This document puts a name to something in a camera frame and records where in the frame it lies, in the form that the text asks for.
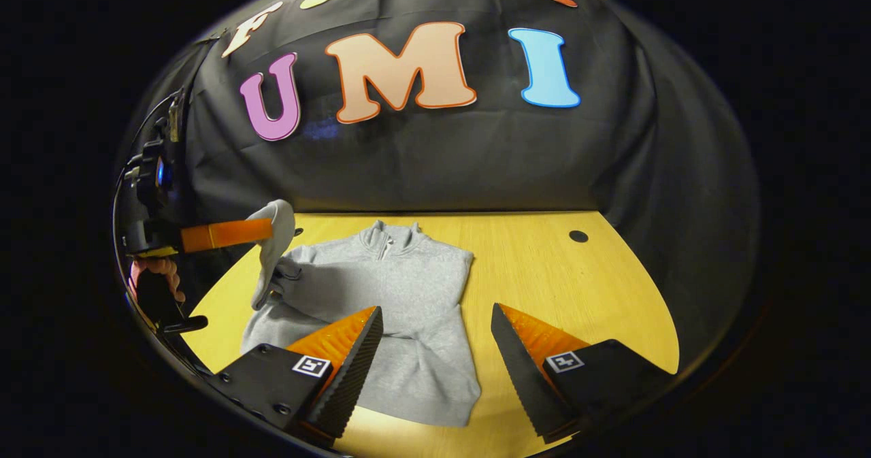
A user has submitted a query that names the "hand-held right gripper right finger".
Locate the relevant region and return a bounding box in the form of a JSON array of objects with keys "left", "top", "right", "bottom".
[{"left": 491, "top": 302, "right": 678, "bottom": 444}]

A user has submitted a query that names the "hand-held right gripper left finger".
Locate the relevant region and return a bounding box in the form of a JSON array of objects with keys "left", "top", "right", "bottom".
[{"left": 204, "top": 306, "right": 384, "bottom": 445}]

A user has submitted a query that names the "grey zip-collar sweatshirt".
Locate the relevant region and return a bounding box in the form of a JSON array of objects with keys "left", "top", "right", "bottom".
[{"left": 240, "top": 199, "right": 482, "bottom": 428}]

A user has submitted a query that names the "black backdrop cloth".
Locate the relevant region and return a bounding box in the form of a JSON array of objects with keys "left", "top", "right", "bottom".
[{"left": 122, "top": 0, "right": 759, "bottom": 370}]

